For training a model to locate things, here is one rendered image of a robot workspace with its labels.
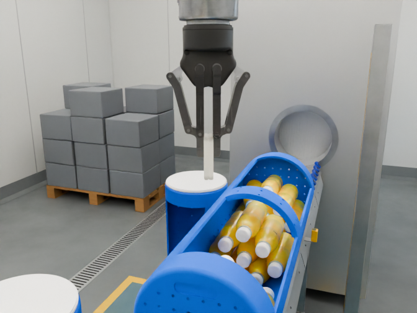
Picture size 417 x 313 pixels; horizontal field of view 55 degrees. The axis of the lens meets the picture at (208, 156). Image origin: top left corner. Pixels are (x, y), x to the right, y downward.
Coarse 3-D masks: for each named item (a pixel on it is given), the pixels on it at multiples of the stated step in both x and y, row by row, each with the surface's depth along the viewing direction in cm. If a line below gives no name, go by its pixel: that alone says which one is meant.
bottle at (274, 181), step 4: (268, 176) 154; (272, 176) 148; (276, 176) 150; (268, 180) 142; (272, 180) 142; (276, 180) 145; (280, 180) 150; (264, 184) 140; (268, 184) 139; (272, 184) 140; (276, 184) 141; (280, 184) 147; (272, 188) 138; (276, 188) 140; (280, 188) 147; (276, 192) 140
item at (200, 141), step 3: (192, 126) 62; (195, 126) 63; (192, 129) 62; (195, 129) 62; (192, 132) 62; (195, 132) 62; (195, 135) 62; (198, 138) 62; (201, 138) 62; (198, 141) 62; (201, 141) 62; (198, 144) 63; (201, 144) 63; (198, 147) 63; (201, 147) 63; (198, 150) 63; (201, 150) 63; (198, 153) 63; (201, 153) 63; (198, 156) 63; (201, 156) 63
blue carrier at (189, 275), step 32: (256, 160) 148; (288, 160) 145; (224, 192) 122; (256, 192) 111; (224, 224) 135; (288, 224) 108; (192, 256) 77; (160, 288) 76; (192, 288) 74; (224, 288) 72; (256, 288) 74; (288, 288) 91
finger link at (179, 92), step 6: (168, 78) 59; (174, 78) 59; (174, 84) 60; (180, 84) 60; (174, 90) 60; (180, 90) 60; (180, 96) 60; (180, 102) 60; (180, 108) 60; (186, 108) 61; (186, 114) 61; (186, 120) 61; (186, 126) 61; (186, 132) 62
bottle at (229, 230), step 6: (234, 216) 121; (228, 222) 117; (234, 222) 116; (222, 228) 115; (228, 228) 113; (234, 228) 113; (222, 234) 112; (228, 234) 111; (234, 234) 112; (234, 240) 111; (234, 246) 112
